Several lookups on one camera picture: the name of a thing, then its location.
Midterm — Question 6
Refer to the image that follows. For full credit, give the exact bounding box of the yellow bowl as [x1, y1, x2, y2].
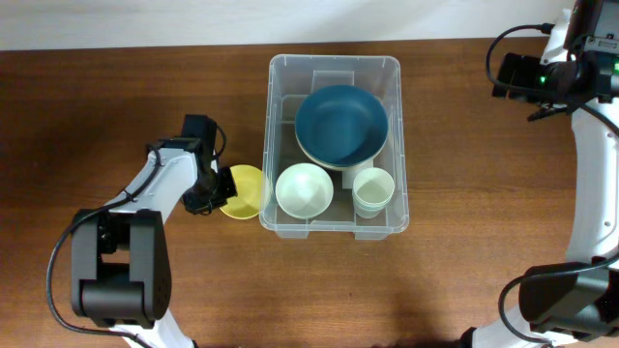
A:
[221, 164, 263, 220]

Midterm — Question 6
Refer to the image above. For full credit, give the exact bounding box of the white bowl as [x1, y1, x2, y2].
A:
[275, 163, 335, 209]

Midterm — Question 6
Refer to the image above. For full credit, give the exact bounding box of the green bowl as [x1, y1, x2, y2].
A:
[281, 206, 327, 219]

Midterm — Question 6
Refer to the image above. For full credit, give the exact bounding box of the cream plate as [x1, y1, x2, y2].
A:
[296, 137, 386, 171]

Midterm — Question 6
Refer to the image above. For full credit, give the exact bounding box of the dark blue plate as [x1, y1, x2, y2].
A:
[295, 85, 389, 166]

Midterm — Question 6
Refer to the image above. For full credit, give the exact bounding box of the grey cup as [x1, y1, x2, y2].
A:
[353, 200, 386, 218]

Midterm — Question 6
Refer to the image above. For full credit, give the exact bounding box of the white cup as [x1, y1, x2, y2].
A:
[352, 167, 396, 196]

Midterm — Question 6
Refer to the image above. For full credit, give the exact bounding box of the green cup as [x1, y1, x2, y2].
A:
[353, 193, 392, 212]

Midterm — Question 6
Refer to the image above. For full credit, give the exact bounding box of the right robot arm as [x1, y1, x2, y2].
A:
[457, 0, 618, 348]

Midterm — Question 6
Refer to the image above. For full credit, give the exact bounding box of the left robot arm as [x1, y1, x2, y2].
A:
[69, 137, 236, 347]

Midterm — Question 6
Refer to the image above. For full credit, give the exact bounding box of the clear plastic storage bin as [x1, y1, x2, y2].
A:
[259, 54, 410, 240]

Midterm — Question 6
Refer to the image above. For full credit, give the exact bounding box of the white label in bin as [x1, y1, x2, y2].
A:
[341, 165, 371, 189]

